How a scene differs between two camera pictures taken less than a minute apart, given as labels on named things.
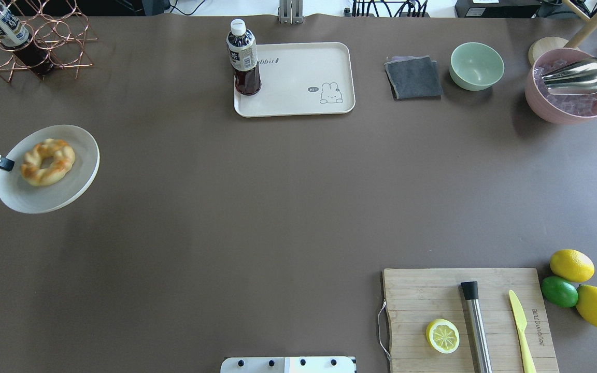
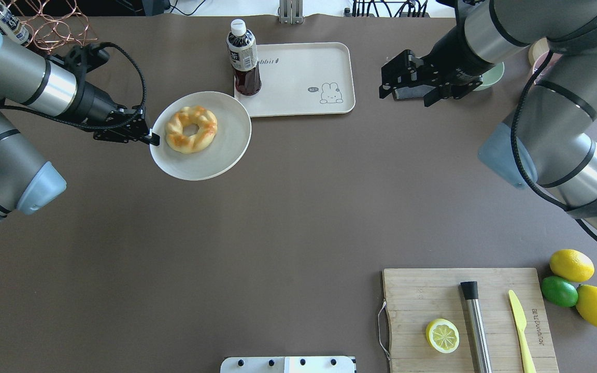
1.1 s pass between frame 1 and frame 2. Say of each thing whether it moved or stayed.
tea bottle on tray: stayed
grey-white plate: moved
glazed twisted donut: moved
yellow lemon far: stayed
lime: stayed
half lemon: stayed
